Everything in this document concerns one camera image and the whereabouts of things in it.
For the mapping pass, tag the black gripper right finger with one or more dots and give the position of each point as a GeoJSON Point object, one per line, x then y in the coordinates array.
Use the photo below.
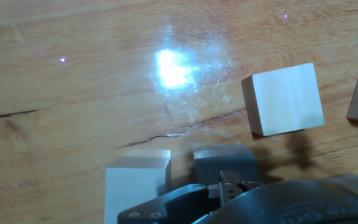
{"type": "Point", "coordinates": [239, 186]}

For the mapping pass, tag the varnished wooden board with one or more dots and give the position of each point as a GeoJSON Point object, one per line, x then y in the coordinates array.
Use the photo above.
{"type": "Point", "coordinates": [57, 93]}

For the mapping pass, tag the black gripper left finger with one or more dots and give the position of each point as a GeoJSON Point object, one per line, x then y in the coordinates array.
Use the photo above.
{"type": "Point", "coordinates": [166, 205]}

